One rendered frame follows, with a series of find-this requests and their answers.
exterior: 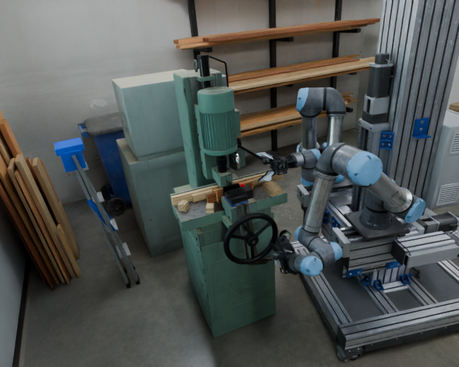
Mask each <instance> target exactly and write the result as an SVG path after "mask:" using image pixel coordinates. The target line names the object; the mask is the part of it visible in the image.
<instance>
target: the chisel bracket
mask: <svg viewBox="0 0 459 367"><path fill-rule="evenodd" d="M212 173H213V179H214V180H215V181H216V182H217V184H218V185H219V186H220V187H221V188H223V187H224V186H229V185H228V183H227V182H226V181H229V182H231V183H232V185H233V182H232V174H231V172H230V171H228V170H227V172H225V173H219V172H218V166H216V167H212Z"/></svg>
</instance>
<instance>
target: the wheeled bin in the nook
mask: <svg viewBox="0 0 459 367"><path fill-rule="evenodd" d="M78 128H79V131H80V133H81V135H82V137H83V138H86V137H90V136H92V137H93V140H94V142H95V145H96V148H97V150H98V153H99V156H100V158H101V161H102V163H103V167H104V169H105V171H106V174H107V177H108V180H109V183H106V184H104V185H103V186H102V187H101V189H100V192H101V194H102V195H103V198H104V199H105V200H109V201H108V202H107V204H106V210H107V213H108V214H109V215H111V216H120V215H122V214H123V213H124V212H125V210H126V207H129V206H132V202H131V198H130V193H129V190H128V185H127V181H126V178H125V173H124V170H123V166H122V161H121V158H120V155H119V149H118V146H117V141H116V140H117V139H121V138H125V134H124V131H123V127H122V122H121V119H120V115H119V112H117V113H113V114H106V115H103V116H99V117H92V118H88V119H86V120H85V121H83V123H80V124H78ZM84 128H86V129H87V131H84V132H83V130H82V129H84Z"/></svg>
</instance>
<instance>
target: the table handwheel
mask: <svg viewBox="0 0 459 367"><path fill-rule="evenodd" d="M255 218H260V219H264V220H265V221H267V222H268V223H267V224H266V225H265V226H263V227H262V228H261V229H260V230H259V231H258V232H257V233H256V234H254V233H253V232H250V231H249V230H248V229H247V227H246V226H244V228H245V231H244V233H243V235H244V236H240V235H236V234H233V233H234V231H235V230H236V229H237V228H239V229H240V227H239V226H240V225H241V224H243V223H245V222H247V221H249V220H251V219H255ZM270 225H271V227H272V239H271V241H270V243H271V242H272V243H273V244H274V245H275V243H276V240H277V238H278V227H277V224H276V222H275V221H274V219H273V218H272V217H270V216H269V215H267V214H264V213H251V214H248V215H245V216H243V217H241V218H239V219H238V220H237V221H236V222H235V223H234V224H233V225H232V226H231V227H230V228H229V229H228V231H227V233H226V235H225V238H224V252H225V254H226V256H227V258H228V259H229V260H230V261H232V262H234V263H236V264H252V263H255V262H257V261H259V260H261V259H263V258H264V257H265V256H266V255H267V254H268V253H269V252H270V251H271V250H272V248H271V246H270V243H269V245H268V246H267V247H266V248H265V249H264V250H263V251H262V252H261V253H260V254H258V255H257V256H254V246H255V245H256V244H257V243H258V241H259V238H258V236H259V235H260V234H261V233H262V232H263V231H264V230H265V229H266V228H267V227H269V226H270ZM231 237H232V238H237V239H242V240H245V241H246V243H247V244H248V246H250V247H251V258H249V259H239V258H237V257H235V256H233V255H232V253H231V251H230V238H231Z"/></svg>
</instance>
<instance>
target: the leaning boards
mask: <svg viewBox="0 0 459 367"><path fill-rule="evenodd" d="M0 200H1V201H2V203H3V205H4V207H5V209H6V211H7V213H8V214H9V217H10V218H11V220H12V223H13V224H14V226H15V228H16V230H17V232H18V234H19V235H20V238H21V240H22V241H23V243H24V245H25V247H26V249H27V251H28V253H29V255H30V257H31V258H32V260H33V262H34V264H35V266H36V268H37V270H38V271H39V274H40V275H41V277H42V279H43V281H44V284H45V285H46V286H47V283H48V284H49V286H50V288H51V290H52V291H53V290H55V282H56V284H57V285H59V278H60V281H61V282H62V283H64V282H65V279H66V282H67V283H68V284H70V275H71V277H72V279H73V278H75V277H76V275H77V277H81V275H80V270H79V267H78V265H77V262H76V260H78V259H79V247H78V244H77V240H76V238H75V236H74V233H73V230H72V228H71V225H70V223H69V221H68V218H67V215H66V212H65V210H64V208H63V206H62V203H61V201H59V199H58V196H57V194H56V192H55V189H54V187H53V185H52V182H51V180H50V177H49V175H48V173H47V170H46V168H45V166H44V163H43V161H42V160H39V158H38V157H36V158H34V160H33V164H32V162H31V160H30V157H26V159H25V158H24V156H23V153H22V151H21V150H20V147H19V145H18V143H17V141H16V139H15V136H14V134H13V132H12V130H11V127H10V126H9V123H8V121H7V119H4V116H3V114H2V112H1V110H0ZM69 273H70V274H69Z"/></svg>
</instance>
